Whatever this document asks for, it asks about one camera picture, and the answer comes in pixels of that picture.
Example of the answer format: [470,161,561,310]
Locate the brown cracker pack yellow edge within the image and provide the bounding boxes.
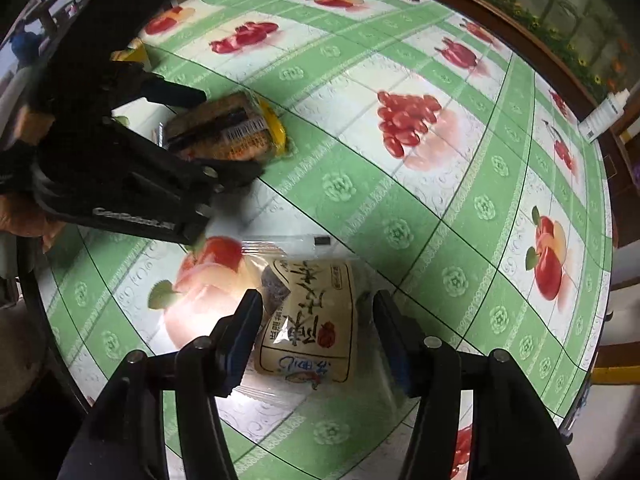
[160,90,288,162]

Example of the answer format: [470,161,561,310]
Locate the dark plum snack bag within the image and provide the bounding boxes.
[240,234,375,404]

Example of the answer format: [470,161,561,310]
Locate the person's left hand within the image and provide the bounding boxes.
[1,105,65,252]

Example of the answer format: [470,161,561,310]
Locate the person in blue jacket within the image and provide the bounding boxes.
[10,20,44,68]

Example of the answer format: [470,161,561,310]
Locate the green fruit pattern tablecloth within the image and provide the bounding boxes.
[39,0,612,428]

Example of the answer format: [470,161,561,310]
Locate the white spray bottle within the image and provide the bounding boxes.
[578,89,630,143]

